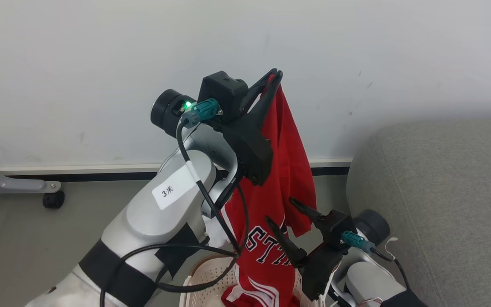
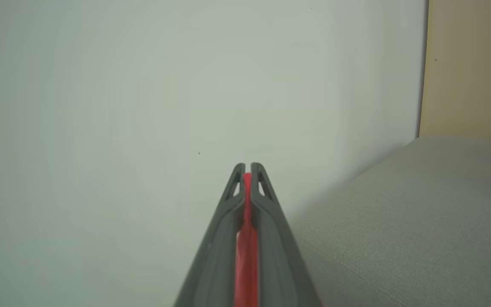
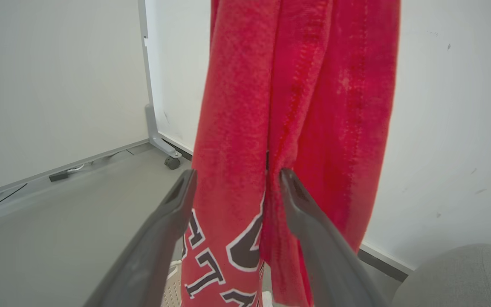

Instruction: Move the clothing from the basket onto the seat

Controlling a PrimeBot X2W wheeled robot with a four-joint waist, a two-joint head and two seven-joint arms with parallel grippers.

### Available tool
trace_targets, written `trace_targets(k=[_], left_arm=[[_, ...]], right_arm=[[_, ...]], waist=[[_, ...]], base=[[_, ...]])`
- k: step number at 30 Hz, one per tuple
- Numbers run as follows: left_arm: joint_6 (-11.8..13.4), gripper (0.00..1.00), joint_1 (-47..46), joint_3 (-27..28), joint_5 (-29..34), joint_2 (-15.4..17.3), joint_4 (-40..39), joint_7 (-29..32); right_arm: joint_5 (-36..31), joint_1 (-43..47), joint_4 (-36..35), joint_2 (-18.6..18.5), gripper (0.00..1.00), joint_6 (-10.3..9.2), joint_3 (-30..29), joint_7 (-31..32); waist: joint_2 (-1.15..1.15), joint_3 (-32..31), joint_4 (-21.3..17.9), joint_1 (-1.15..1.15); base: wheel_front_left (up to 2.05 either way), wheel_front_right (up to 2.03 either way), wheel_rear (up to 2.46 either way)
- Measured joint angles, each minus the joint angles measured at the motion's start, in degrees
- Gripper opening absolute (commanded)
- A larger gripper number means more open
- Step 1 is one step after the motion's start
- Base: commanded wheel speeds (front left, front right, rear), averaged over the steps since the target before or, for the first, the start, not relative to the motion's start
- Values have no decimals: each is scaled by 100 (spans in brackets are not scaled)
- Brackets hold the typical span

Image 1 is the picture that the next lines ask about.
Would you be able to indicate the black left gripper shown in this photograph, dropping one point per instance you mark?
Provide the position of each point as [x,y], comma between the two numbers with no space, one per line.
[252,149]

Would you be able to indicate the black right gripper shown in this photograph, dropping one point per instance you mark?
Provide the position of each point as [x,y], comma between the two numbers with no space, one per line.
[320,270]

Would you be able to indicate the red basketball jersey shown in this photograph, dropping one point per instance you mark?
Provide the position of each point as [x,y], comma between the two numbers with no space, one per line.
[288,170]

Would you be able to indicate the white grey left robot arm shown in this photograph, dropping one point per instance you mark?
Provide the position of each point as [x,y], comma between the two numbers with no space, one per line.
[160,226]

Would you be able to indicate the cream perforated laundry basket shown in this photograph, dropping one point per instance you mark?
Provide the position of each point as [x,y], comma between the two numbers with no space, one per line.
[205,277]

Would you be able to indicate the white paper label sticker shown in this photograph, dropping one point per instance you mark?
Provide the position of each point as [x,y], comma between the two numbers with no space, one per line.
[173,187]

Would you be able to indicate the grey fabric sofa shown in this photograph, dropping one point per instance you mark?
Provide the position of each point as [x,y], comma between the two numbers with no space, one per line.
[450,213]

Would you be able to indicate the white and black baseboard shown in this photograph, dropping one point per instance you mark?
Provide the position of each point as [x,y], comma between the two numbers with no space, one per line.
[79,170]

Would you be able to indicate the black caster wheel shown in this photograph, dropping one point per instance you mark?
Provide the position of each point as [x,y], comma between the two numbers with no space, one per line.
[53,199]

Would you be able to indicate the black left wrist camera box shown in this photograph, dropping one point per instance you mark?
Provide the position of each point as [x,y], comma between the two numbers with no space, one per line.
[222,94]

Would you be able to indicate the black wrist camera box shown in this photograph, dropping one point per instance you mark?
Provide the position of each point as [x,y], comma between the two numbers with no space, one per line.
[222,94]
[337,226]

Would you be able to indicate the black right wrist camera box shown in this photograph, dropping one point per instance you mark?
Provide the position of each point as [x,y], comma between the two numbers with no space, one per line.
[337,226]

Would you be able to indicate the grey metal frame leg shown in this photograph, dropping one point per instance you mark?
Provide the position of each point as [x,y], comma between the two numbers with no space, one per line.
[2,181]

